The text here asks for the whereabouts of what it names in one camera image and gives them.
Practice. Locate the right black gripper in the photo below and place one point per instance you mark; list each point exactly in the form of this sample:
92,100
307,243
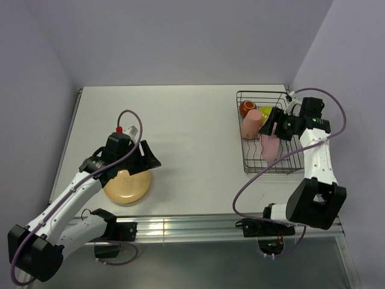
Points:
277,115

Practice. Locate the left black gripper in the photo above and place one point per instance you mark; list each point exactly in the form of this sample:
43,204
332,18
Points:
146,161

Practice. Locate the pink plastic plate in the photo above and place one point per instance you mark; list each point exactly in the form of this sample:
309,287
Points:
269,147

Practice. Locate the salmon plastic cup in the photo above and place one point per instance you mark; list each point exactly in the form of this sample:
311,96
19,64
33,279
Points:
251,124

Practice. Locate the lime green bowl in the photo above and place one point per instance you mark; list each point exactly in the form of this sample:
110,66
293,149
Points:
265,112

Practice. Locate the orange black mug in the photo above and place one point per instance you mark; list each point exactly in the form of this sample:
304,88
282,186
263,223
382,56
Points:
246,106

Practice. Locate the orange plastic plate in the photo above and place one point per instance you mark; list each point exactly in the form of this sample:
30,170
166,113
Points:
126,188

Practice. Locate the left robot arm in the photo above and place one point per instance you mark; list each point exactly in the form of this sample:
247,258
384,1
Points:
40,247

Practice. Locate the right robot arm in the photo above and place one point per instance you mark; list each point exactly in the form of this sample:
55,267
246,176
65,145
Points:
318,198

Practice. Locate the black wire dish rack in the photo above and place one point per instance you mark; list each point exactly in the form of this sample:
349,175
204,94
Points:
252,159

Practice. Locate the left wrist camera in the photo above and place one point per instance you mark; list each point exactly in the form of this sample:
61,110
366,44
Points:
131,131

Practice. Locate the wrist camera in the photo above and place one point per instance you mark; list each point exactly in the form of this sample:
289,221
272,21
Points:
131,131
291,100

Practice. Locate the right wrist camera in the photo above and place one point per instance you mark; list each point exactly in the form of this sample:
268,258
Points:
291,100

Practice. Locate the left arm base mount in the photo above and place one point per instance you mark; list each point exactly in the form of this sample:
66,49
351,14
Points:
115,247

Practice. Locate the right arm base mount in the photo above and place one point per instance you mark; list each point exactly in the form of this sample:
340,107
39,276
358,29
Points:
257,228

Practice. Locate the aluminium table rail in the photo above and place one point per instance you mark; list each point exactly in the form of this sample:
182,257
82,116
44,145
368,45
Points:
184,229

